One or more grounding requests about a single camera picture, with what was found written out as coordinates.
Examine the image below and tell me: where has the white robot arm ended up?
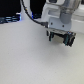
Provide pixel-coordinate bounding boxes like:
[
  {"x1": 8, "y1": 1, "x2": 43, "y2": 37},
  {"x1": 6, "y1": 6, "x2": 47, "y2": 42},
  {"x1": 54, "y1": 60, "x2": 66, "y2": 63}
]
[{"x1": 42, "y1": 0, "x2": 84, "y2": 33}]

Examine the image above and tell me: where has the black kcup holder drawer box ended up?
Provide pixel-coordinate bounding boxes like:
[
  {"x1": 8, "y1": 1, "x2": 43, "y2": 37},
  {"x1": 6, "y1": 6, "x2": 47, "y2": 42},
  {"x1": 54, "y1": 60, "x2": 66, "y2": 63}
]
[{"x1": 46, "y1": 31, "x2": 76, "y2": 46}]

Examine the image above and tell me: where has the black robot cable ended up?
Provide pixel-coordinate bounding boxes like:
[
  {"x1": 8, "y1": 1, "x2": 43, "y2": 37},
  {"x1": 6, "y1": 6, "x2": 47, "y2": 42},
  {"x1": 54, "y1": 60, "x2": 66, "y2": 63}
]
[{"x1": 19, "y1": 0, "x2": 50, "y2": 28}]

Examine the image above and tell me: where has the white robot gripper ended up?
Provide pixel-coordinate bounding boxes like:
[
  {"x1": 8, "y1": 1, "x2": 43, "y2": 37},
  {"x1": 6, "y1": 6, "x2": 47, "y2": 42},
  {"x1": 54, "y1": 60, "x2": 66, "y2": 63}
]
[{"x1": 44, "y1": 4, "x2": 78, "y2": 34}]

